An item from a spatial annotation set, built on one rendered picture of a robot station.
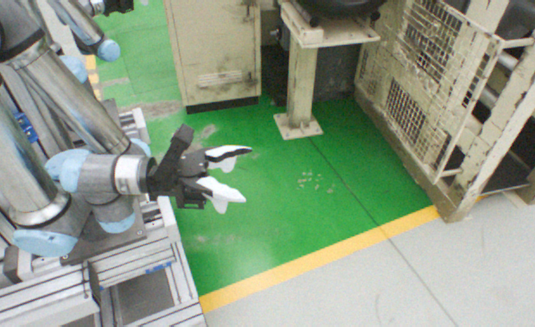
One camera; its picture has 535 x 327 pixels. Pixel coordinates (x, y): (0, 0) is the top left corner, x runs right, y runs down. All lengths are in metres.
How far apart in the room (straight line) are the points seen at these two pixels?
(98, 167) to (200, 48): 1.72
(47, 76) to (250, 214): 1.37
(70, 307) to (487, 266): 1.75
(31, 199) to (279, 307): 1.15
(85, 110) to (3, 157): 0.17
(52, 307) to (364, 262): 1.30
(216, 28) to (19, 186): 1.73
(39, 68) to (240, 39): 1.73
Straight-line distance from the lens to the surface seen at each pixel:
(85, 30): 1.36
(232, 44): 2.38
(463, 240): 2.10
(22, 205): 0.84
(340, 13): 1.63
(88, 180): 0.73
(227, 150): 0.71
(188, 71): 2.43
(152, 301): 1.52
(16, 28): 0.76
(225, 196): 0.61
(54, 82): 0.79
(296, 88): 2.23
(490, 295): 1.98
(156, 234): 1.12
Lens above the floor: 1.54
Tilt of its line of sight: 45 degrees down
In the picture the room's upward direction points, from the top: straight up
